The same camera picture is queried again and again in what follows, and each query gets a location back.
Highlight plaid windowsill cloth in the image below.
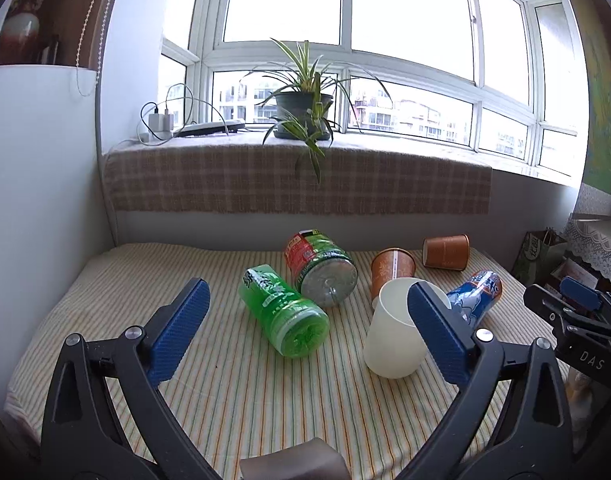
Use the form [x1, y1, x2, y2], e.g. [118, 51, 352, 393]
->
[102, 130, 493, 217]

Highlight white power strip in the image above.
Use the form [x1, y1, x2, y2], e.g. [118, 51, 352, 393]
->
[135, 131, 177, 147]

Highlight brown wall picture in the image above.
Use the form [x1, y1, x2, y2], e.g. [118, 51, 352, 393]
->
[0, 0, 127, 69]

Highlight green paper bag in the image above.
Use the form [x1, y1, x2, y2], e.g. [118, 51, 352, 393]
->
[512, 229, 569, 286]

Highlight white cup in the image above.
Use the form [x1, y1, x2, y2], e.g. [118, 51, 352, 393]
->
[364, 277, 452, 379]

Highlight flat black white device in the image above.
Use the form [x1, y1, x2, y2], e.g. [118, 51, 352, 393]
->
[174, 118, 247, 137]

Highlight white window frame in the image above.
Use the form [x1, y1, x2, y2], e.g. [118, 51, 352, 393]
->
[158, 0, 592, 179]

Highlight potted spider plant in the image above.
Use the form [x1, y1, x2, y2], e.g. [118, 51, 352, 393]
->
[242, 37, 394, 186]

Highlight white lace cloth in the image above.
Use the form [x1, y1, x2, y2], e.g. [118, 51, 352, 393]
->
[562, 182, 611, 292]

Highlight orange paper cup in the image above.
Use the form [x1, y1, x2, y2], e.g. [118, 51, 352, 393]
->
[370, 247, 417, 311]
[422, 234, 471, 271]

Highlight green plastic bottle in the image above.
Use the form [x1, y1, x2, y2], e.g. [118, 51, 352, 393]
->
[238, 264, 331, 359]

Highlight green yellow wall poster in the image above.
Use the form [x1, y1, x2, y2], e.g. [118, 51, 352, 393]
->
[579, 0, 611, 197]

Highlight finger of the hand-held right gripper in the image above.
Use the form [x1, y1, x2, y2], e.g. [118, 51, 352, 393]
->
[523, 283, 611, 342]
[559, 275, 611, 322]

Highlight white charging cable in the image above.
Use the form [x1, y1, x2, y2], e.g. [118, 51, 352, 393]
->
[138, 82, 232, 137]

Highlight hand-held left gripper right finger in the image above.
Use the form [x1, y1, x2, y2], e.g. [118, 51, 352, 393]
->
[395, 280, 574, 480]

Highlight red label plastic bottle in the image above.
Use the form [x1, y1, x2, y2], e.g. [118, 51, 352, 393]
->
[284, 230, 359, 309]

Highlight blue drink can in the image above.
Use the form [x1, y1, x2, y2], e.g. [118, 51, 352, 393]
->
[445, 269, 504, 329]

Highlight beaded blind cord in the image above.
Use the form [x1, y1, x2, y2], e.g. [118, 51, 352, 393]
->
[74, 0, 130, 97]

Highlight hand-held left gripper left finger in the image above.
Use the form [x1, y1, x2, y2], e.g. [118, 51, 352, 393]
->
[40, 277, 221, 480]

